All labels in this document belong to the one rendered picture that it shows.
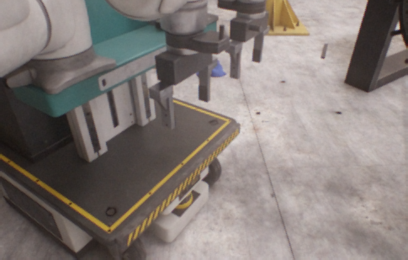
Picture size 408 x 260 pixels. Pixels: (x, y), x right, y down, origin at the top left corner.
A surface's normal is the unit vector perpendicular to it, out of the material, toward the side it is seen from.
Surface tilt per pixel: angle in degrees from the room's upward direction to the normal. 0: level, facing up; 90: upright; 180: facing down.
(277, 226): 0
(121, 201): 0
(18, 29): 89
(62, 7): 87
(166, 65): 90
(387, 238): 0
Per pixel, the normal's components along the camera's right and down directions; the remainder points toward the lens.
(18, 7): 0.99, 0.11
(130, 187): 0.00, -0.82
